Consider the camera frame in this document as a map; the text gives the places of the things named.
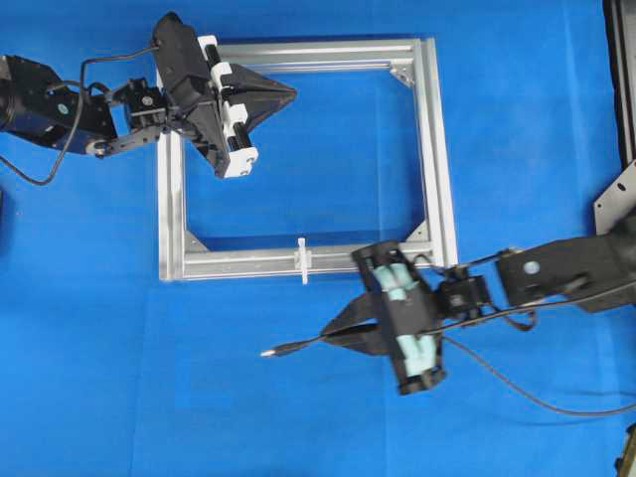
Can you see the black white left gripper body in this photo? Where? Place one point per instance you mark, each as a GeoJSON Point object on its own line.
{"type": "Point", "coordinates": [193, 105]}

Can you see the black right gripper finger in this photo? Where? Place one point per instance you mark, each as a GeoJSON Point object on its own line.
{"type": "Point", "coordinates": [365, 339]}
{"type": "Point", "coordinates": [358, 311]}

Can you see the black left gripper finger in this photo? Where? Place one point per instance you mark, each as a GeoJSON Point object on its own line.
{"type": "Point", "coordinates": [242, 79]}
{"type": "Point", "coordinates": [254, 107]}

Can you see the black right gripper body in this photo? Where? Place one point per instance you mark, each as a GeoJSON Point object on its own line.
{"type": "Point", "coordinates": [406, 313]}

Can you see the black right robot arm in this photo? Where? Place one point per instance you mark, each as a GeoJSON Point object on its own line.
{"type": "Point", "coordinates": [596, 273]}

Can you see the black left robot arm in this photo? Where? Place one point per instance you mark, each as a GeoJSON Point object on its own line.
{"type": "Point", "coordinates": [91, 118]}

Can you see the dark object bottom right corner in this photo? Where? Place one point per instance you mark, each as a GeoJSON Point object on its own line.
{"type": "Point", "coordinates": [625, 465]}

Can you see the blue cloth mat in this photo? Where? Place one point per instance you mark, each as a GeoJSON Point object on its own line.
{"type": "Point", "coordinates": [108, 371]}

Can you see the white string loop holder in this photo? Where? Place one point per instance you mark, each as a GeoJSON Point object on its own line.
{"type": "Point", "coordinates": [303, 260]}

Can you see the aluminium extrusion frame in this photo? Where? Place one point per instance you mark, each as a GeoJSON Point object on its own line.
{"type": "Point", "coordinates": [182, 257]}

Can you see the black rail at right edge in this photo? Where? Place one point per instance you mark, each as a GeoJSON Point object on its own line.
{"type": "Point", "coordinates": [620, 32]}

